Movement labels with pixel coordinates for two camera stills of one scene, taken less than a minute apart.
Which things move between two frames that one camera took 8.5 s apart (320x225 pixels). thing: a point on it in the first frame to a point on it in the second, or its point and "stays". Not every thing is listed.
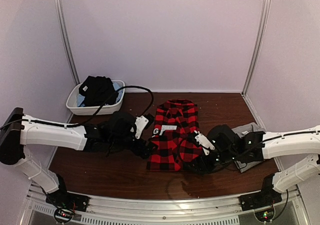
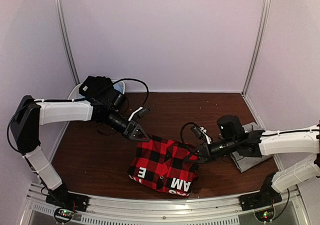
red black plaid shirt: [175, 121] to [161, 164]
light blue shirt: [117, 85] stays
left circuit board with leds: [62, 214] stays
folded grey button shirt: [241, 131] stays
